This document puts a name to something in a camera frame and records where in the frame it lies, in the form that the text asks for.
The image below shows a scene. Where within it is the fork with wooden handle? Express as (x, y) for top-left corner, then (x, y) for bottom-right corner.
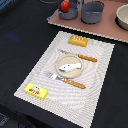
(45, 71), (86, 89)

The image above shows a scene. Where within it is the grey cooking pot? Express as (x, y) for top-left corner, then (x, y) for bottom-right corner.
(81, 0), (104, 24)

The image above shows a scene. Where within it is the knife with wooden handle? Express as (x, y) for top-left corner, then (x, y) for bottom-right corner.
(58, 49), (98, 62)

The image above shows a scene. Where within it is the woven beige placemat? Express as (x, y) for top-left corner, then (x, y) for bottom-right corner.
(14, 31), (114, 128)

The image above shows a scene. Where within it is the cream bowl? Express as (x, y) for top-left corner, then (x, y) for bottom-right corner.
(116, 4), (128, 31)

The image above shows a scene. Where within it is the white toy fish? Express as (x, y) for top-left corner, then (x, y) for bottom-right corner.
(59, 63), (82, 72)

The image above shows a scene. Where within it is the orange toy bread loaf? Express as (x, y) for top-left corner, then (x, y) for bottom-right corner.
(68, 35), (88, 47)

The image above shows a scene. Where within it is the yellow butter box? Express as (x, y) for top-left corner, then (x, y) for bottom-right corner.
(24, 83), (48, 99)

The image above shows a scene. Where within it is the grey saucepan with handle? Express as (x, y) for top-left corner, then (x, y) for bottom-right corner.
(48, 2), (78, 20)

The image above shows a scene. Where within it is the red toy tomato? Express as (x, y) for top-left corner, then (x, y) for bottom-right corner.
(61, 1), (69, 12)

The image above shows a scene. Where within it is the round wooden plate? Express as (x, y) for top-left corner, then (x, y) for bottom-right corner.
(56, 55), (84, 78)

